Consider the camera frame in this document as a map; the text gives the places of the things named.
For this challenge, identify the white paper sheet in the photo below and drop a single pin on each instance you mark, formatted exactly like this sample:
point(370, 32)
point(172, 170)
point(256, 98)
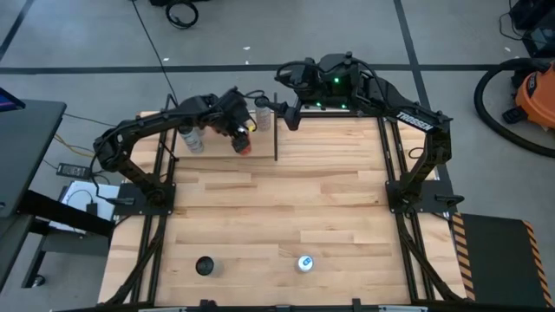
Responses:
point(80, 190)

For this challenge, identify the small black charger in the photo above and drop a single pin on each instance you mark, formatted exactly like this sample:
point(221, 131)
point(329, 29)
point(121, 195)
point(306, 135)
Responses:
point(92, 209)

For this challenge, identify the black power adapter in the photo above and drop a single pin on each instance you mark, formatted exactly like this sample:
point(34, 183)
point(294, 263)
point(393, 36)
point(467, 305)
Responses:
point(73, 170)

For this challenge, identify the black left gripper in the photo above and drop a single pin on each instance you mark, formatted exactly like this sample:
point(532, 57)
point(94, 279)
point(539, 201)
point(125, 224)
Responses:
point(234, 110)

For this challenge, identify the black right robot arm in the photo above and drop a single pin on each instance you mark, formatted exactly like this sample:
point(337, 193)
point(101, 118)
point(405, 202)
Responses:
point(414, 121)

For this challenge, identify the black equipment case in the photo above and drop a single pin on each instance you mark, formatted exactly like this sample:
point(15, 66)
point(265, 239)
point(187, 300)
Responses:
point(537, 26)

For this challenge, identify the black aluminium table frame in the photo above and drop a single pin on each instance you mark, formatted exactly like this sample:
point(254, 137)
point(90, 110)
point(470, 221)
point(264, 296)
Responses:
point(329, 115)

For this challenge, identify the wooden shelf board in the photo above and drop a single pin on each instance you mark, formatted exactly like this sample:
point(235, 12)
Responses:
point(217, 149)

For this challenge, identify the white Celsius can orange print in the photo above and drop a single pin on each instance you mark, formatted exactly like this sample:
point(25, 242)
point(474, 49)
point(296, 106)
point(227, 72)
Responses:
point(204, 265)
point(263, 120)

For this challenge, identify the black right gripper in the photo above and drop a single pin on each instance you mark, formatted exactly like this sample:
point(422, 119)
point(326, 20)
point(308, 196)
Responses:
point(323, 89)

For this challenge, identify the black desk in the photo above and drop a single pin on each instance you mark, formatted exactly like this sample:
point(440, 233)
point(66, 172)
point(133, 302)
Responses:
point(26, 147)

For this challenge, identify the orange shop vacuum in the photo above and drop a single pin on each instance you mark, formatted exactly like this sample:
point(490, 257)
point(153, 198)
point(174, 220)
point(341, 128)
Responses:
point(539, 95)
point(478, 97)

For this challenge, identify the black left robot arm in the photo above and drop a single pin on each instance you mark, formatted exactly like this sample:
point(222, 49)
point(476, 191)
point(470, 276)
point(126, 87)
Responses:
point(147, 120)

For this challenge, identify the blue screen device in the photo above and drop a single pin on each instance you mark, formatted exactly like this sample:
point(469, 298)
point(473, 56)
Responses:
point(8, 102)

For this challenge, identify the blue silver Red Bull can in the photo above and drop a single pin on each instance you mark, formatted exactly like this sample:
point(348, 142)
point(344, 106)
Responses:
point(304, 263)

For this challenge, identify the black mat hazard stripes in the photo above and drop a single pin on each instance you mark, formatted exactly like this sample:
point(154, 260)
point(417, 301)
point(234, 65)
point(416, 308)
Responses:
point(494, 255)

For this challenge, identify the black shelf divider post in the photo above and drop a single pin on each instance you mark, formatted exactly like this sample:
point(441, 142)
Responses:
point(275, 143)

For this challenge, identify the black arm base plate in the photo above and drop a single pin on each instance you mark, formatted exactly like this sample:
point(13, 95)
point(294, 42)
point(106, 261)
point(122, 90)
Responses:
point(167, 208)
point(427, 207)

